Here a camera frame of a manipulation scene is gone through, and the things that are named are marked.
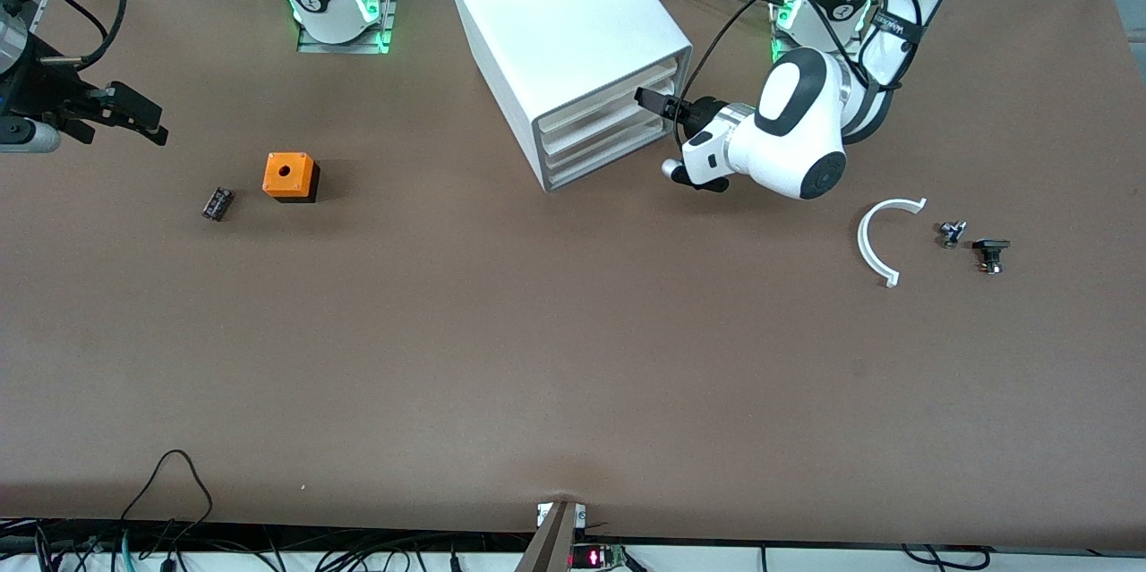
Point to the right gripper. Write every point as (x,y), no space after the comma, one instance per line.
(40,89)

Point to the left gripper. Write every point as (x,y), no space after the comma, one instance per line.
(697,114)

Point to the white drawer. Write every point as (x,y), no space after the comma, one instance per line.
(613,117)
(591,102)
(613,140)

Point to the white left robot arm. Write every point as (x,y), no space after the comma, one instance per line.
(806,133)

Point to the white drawer cabinet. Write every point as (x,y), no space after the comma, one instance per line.
(555,17)

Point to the black button holder part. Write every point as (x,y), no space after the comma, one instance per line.
(990,254)

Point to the small black terminal block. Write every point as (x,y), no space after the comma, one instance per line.
(218,203)

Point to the orange box with hole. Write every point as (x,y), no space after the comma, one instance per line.
(288,174)

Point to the white curved plastic arc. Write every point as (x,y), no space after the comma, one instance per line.
(864,241)

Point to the small metal contact part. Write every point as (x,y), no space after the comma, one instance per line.
(951,234)

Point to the device with red display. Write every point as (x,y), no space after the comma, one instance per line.
(595,556)

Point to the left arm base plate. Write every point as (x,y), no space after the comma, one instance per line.
(777,48)

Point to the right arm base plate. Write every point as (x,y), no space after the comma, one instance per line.
(345,42)

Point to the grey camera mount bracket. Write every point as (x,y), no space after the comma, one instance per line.
(555,541)

